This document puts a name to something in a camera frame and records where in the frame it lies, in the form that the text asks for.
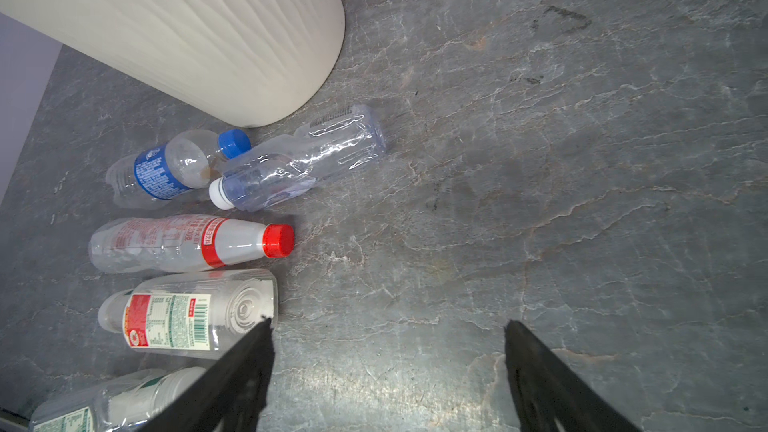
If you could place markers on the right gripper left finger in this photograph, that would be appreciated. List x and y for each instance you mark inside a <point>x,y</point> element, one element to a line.
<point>231,395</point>

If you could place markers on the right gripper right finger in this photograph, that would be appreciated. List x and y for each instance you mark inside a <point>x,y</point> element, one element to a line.
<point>547,394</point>

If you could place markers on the clear bottle red white label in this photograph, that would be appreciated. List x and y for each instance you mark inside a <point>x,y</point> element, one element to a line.
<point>200,314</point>

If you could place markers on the clear bottle green label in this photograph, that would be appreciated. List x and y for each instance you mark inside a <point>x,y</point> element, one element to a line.
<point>122,404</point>

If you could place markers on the white bottle red cap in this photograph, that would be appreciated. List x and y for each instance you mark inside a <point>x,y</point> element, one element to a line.
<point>186,243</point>

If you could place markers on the cream plastic waste bin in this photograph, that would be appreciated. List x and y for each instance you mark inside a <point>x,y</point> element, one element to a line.
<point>249,63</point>

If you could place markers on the Pepsi water bottle blue label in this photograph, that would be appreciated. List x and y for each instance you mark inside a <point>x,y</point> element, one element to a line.
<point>188,162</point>

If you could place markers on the clear crushed water bottle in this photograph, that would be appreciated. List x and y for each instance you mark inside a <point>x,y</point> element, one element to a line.
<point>286,166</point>

